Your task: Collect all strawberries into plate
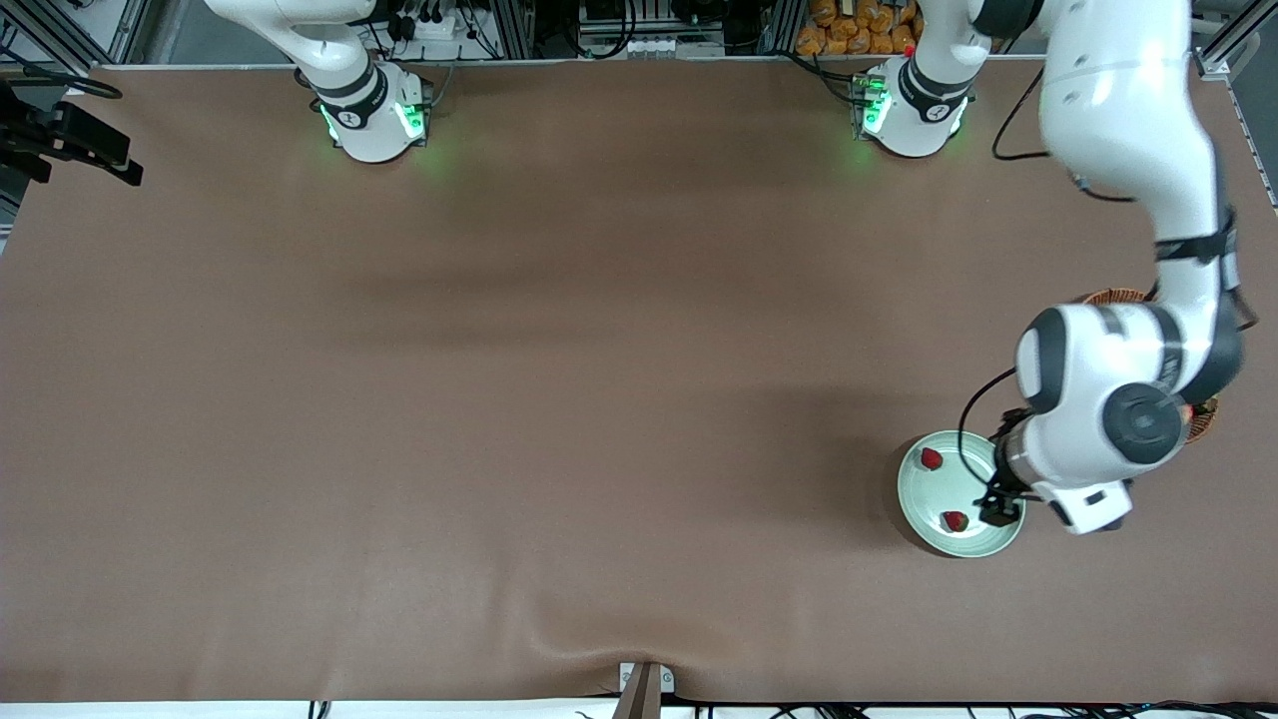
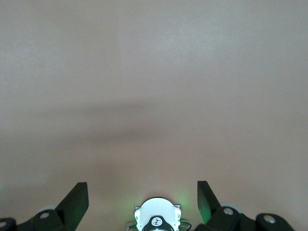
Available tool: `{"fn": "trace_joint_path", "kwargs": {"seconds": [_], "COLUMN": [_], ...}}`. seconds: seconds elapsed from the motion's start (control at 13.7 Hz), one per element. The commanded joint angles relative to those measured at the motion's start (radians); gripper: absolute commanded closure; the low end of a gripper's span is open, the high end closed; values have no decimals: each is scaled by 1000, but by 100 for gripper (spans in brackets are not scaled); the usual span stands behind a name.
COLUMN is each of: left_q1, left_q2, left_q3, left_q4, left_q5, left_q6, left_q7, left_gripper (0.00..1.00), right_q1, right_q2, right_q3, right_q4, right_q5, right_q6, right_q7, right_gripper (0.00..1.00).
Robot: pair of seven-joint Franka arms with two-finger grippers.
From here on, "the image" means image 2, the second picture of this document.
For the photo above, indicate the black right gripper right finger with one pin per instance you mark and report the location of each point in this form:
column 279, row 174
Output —
column 214, row 216

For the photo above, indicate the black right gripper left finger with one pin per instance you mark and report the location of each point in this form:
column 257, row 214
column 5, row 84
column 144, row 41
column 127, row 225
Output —
column 69, row 211

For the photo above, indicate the brown table cloth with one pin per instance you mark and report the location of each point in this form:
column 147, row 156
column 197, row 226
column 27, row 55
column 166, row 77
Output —
column 154, row 72

